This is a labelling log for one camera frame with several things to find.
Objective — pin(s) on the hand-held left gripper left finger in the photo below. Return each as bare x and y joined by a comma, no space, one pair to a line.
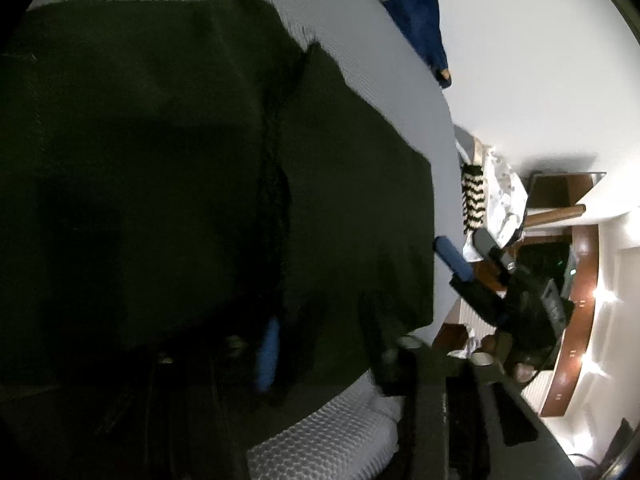
267,355

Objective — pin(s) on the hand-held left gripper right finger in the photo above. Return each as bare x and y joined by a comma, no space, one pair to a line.
380,345

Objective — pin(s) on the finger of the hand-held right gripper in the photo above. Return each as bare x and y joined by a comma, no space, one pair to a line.
492,250
452,257

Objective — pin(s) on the black pants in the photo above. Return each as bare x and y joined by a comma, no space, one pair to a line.
175,185

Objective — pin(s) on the person's right hand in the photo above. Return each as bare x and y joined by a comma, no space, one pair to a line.
523,372

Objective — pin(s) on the black and white striped cloth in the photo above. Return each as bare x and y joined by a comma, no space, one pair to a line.
473,197

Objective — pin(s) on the white dotted cloth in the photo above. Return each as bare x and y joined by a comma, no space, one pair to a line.
505,195

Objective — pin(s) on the bed with grey sheet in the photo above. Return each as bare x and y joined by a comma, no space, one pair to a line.
390,75

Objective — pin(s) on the blue floral blanket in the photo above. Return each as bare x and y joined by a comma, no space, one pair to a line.
420,20

